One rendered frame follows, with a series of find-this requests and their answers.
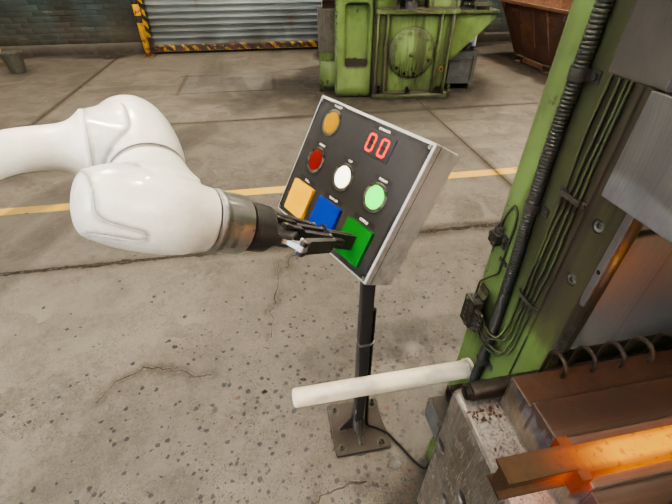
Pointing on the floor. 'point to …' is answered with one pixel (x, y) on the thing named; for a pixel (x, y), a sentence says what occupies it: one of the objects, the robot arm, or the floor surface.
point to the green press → (398, 46)
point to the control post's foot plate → (376, 441)
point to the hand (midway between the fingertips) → (338, 239)
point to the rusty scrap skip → (536, 29)
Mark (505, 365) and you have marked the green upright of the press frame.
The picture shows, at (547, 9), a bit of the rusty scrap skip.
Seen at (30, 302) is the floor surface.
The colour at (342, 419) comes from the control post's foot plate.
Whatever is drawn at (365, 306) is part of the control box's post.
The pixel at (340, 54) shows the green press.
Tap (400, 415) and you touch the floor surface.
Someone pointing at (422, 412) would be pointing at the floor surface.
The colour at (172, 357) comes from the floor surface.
